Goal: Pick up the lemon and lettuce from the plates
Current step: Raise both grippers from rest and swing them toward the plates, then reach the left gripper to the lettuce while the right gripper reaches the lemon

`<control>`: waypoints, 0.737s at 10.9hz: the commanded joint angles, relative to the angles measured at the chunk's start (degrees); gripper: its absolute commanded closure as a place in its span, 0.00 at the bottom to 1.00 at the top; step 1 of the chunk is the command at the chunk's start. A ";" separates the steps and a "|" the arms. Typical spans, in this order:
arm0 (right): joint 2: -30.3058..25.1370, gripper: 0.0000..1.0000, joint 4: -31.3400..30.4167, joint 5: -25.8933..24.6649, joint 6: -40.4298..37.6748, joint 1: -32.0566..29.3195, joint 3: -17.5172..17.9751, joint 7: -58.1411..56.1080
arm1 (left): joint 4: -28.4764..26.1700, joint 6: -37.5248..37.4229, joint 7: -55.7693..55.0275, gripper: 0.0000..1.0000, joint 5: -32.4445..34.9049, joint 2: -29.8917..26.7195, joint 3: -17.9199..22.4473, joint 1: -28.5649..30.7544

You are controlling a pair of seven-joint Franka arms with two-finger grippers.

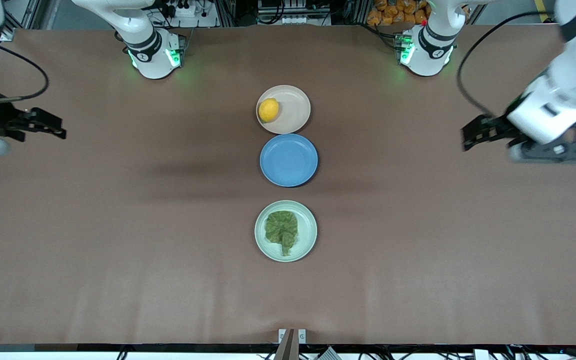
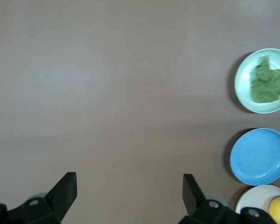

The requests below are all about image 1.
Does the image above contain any yellow lemon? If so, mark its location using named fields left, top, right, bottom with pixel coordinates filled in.
left=258, top=98, right=280, bottom=123

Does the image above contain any green lettuce leaf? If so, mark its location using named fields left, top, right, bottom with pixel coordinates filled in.
left=264, top=210, right=300, bottom=257

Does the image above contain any bag of oranges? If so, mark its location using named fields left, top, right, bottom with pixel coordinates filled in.
left=366, top=0, right=429, bottom=27

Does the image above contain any white power strip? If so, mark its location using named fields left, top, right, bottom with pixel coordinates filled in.
left=160, top=0, right=204, bottom=18

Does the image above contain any beige plate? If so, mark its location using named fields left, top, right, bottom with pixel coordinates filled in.
left=256, top=85, right=312, bottom=135

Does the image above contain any blue plate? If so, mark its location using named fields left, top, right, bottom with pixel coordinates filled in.
left=260, top=133, right=319, bottom=188

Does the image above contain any pale green plate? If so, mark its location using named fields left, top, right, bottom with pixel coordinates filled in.
left=254, top=200, right=318, bottom=263

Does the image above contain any metal equipment rack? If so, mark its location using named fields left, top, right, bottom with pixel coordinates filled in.
left=257, top=0, right=332, bottom=26

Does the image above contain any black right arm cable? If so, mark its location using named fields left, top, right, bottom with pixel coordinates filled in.
left=0, top=44, right=50, bottom=103

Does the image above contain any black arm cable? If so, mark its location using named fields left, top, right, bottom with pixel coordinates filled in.
left=0, top=44, right=50, bottom=103
left=457, top=11, right=559, bottom=118

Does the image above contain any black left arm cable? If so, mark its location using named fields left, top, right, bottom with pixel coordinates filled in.
left=457, top=11, right=559, bottom=118

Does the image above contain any black base cable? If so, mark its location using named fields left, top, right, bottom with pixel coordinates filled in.
left=365, top=22, right=404, bottom=48

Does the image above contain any white metal mounting bracket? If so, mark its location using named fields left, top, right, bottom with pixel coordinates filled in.
left=278, top=328, right=307, bottom=345

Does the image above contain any brown camera mount post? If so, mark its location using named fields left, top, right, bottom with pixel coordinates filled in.
left=274, top=328, right=297, bottom=360

